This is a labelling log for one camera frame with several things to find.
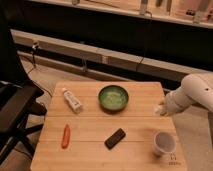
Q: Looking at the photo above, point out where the black rectangular remote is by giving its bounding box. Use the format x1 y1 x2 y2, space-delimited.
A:
104 128 126 150

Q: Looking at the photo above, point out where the white tube bottle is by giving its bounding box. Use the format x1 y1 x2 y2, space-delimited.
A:
62 88 83 113

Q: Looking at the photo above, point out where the black hanging cable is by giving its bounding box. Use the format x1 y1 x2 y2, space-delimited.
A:
134 9 154 73

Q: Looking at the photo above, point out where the black office chair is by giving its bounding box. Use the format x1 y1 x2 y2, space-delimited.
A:
0 2 47 165

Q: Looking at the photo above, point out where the orange carrot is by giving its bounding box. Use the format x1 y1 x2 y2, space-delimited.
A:
61 124 70 149

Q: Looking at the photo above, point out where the green bowl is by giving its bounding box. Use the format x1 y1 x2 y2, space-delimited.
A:
98 85 129 111

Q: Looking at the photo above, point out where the wooden table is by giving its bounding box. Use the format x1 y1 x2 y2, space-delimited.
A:
31 81 187 171

